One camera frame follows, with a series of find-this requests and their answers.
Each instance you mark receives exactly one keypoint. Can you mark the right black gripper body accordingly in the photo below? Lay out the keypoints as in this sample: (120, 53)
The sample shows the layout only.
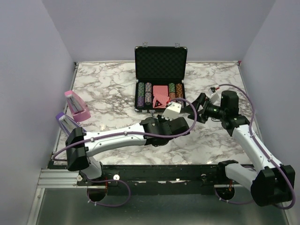
(216, 111)

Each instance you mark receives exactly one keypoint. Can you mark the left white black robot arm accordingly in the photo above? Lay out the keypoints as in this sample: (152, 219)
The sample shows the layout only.
(82, 146)

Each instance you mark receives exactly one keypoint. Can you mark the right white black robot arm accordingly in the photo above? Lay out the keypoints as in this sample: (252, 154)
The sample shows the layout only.
(270, 182)

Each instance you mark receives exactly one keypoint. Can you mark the black triangle dealer button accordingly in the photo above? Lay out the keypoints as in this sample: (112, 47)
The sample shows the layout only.
(157, 104)

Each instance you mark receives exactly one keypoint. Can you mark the orange poker chip stack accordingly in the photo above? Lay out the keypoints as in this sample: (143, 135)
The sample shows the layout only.
(179, 90)

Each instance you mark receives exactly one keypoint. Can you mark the purple poker chip stack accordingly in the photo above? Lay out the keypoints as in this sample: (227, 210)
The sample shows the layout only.
(140, 101)

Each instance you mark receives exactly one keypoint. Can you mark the pink playing card deck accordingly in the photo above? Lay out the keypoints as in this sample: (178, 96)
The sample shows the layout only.
(160, 90)

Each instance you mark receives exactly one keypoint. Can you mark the grey poker chip stack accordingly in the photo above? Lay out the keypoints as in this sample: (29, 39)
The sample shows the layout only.
(148, 94)

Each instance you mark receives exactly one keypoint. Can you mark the green poker chip stack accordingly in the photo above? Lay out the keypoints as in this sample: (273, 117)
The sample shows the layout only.
(141, 89)

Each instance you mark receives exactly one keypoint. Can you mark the black poker chip case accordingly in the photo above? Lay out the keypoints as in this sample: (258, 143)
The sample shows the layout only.
(159, 65)

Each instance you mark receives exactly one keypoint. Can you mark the pink metronome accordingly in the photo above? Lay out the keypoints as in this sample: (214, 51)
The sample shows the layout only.
(78, 108)

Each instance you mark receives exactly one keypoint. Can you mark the purple metronome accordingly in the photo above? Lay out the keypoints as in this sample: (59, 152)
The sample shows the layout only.
(68, 124)

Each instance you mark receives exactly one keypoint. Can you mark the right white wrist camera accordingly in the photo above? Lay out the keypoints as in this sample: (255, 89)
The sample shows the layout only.
(214, 96)

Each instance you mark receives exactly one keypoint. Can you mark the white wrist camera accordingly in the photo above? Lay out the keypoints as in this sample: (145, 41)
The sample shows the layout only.
(214, 96)
(172, 111)

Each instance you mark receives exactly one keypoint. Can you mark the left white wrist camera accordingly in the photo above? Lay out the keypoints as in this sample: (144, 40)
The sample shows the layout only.
(172, 111)

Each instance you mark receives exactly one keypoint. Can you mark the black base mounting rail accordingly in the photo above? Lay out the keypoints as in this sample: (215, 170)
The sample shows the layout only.
(121, 180)

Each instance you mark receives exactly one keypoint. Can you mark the aluminium extrusion frame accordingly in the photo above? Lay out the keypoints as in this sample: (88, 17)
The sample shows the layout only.
(60, 178)

